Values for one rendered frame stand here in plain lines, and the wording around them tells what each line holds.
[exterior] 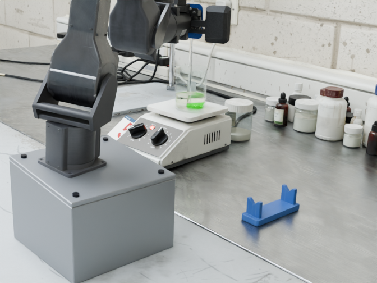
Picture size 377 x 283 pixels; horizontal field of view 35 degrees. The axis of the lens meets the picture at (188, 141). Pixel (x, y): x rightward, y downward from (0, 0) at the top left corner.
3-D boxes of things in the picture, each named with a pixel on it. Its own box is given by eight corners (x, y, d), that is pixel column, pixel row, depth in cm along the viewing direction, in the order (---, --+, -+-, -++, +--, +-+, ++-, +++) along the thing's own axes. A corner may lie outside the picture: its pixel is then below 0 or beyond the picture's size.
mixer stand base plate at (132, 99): (110, 116, 140) (110, 112, 139) (65, 99, 154) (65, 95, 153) (203, 99, 159) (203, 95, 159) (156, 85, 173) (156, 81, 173)
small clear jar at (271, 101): (260, 119, 141) (262, 98, 140) (270, 116, 145) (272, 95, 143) (277, 124, 139) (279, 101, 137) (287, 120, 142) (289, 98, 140)
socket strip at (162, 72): (167, 81, 178) (167, 66, 177) (93, 59, 206) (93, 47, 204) (180, 78, 181) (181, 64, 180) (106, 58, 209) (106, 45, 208)
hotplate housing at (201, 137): (160, 174, 106) (161, 131, 103) (112, 155, 114) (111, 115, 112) (238, 147, 121) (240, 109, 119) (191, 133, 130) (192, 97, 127)
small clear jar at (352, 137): (345, 141, 128) (348, 122, 126) (363, 145, 126) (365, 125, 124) (339, 146, 125) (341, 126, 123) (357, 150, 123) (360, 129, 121)
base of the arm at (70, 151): (69, 178, 73) (70, 132, 71) (36, 161, 77) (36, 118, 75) (110, 164, 78) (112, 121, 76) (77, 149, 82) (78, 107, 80)
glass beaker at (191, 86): (166, 109, 116) (168, 65, 113) (192, 104, 120) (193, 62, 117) (189, 117, 111) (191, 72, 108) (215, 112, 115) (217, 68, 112)
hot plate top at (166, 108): (189, 123, 109) (189, 118, 109) (144, 109, 117) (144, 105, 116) (230, 112, 117) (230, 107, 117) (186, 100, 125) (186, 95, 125)
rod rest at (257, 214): (257, 227, 87) (258, 205, 86) (240, 219, 90) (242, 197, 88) (299, 209, 94) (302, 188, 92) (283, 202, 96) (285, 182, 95)
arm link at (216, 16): (214, 49, 95) (215, 10, 93) (110, 40, 101) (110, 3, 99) (230, 42, 102) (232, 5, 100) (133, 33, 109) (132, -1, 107)
